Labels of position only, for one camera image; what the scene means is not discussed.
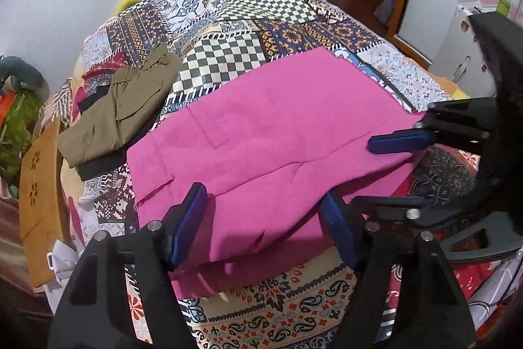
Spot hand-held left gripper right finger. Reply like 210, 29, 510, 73
321, 189, 479, 349

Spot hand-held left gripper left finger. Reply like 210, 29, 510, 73
47, 182, 209, 349

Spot wooden lap desk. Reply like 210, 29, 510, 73
18, 120, 72, 288

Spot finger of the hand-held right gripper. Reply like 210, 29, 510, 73
368, 97, 497, 154
353, 185, 523, 264

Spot black pants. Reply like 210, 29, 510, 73
74, 87, 156, 182

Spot striped brown pillow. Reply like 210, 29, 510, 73
41, 81, 74, 129

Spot grey plush pillow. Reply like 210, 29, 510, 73
0, 57, 50, 98

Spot pink pants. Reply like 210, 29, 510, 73
127, 46, 428, 298

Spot olive green pants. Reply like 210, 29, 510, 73
56, 43, 183, 169

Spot patchwork printed blanket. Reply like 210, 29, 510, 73
41, 0, 523, 349

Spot white cabinet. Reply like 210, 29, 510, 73
433, 3, 497, 98

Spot grey plastic bag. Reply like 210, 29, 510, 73
374, 0, 401, 26

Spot orange box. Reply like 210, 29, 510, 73
0, 89, 19, 113

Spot pale floral bedsheet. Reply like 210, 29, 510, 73
61, 153, 88, 247

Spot green storage bag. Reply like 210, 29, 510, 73
0, 93, 43, 178

